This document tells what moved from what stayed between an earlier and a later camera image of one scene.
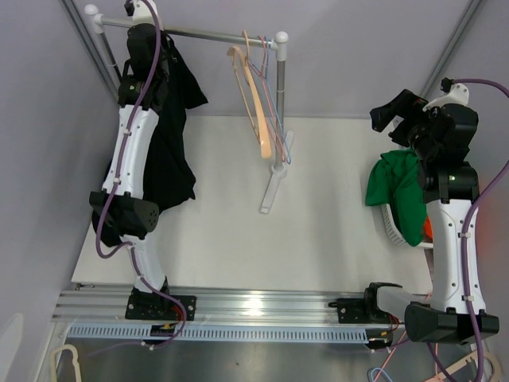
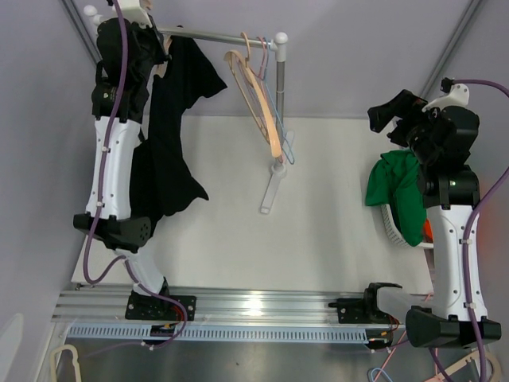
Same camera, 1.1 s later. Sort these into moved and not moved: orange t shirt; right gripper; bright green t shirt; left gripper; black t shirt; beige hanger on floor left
Moved: left gripper; black t shirt
Not moved: bright green t shirt; orange t shirt; beige hanger on floor left; right gripper
